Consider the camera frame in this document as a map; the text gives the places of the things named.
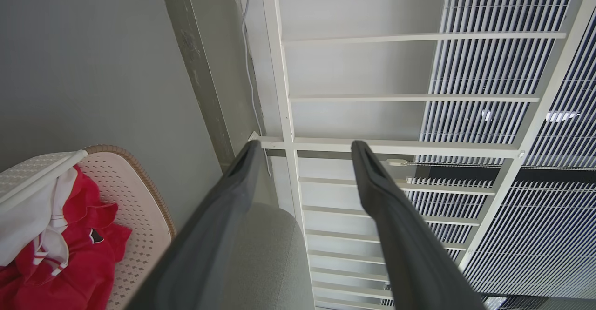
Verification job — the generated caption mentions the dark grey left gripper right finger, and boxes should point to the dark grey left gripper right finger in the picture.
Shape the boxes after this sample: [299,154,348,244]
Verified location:
[351,141,486,310]

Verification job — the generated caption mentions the white window blinds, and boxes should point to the white window blinds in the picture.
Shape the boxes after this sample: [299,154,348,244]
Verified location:
[381,0,596,310]

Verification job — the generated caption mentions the pale grey floor cable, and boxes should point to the pale grey floor cable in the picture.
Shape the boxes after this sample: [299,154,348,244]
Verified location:
[241,0,273,181]

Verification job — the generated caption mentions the white garment with red stripes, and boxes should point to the white garment with red stripes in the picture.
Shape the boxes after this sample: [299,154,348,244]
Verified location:
[0,168,78,273]

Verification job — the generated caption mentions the white perforated laundry basket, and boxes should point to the white perforated laundry basket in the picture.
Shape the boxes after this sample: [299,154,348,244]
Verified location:
[0,145,176,310]

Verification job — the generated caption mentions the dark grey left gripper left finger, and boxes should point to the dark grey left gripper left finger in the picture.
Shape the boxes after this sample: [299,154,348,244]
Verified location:
[126,140,264,310]

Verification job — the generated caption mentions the grey fabric sofa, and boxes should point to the grey fabric sofa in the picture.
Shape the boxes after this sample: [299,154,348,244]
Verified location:
[218,203,315,310]

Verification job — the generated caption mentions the white metal railing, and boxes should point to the white metal railing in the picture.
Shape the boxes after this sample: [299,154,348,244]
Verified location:
[249,0,596,310]

